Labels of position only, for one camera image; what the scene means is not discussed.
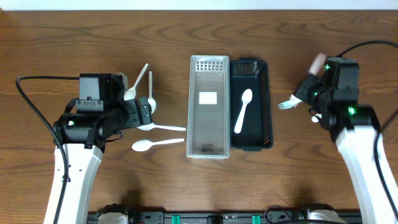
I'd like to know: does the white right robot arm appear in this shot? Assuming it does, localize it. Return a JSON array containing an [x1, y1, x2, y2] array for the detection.
[[293, 73, 397, 223]]

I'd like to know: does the black plastic basket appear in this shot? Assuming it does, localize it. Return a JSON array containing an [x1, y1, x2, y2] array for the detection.
[[229, 58, 273, 152]]

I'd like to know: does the white plastic spoon upright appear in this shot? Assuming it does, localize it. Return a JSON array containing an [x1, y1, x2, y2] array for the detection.
[[148, 71, 157, 114]]

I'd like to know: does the clear plastic basket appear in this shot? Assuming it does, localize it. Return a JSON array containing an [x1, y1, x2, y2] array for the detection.
[[187, 55, 230, 159]]

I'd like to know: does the white plastic fork hidden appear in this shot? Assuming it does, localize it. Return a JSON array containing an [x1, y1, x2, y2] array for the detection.
[[312, 113, 322, 123]]

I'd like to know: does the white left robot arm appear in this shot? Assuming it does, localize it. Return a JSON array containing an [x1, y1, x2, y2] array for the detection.
[[44, 97, 152, 223]]

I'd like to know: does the white plastic spoon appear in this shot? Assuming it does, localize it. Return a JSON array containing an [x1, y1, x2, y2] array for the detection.
[[124, 63, 149, 101], [148, 71, 157, 114], [138, 123, 186, 131], [234, 88, 252, 134]]

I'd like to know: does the white plastic fork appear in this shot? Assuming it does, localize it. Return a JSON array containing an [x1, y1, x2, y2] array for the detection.
[[289, 52, 328, 108], [278, 100, 301, 110]]

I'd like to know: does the black rail with green clips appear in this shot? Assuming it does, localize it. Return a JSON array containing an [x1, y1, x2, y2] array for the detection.
[[86, 203, 364, 224]]

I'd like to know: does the white plastic spoon lowest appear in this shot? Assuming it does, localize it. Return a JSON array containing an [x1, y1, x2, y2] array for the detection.
[[131, 138, 184, 152]]

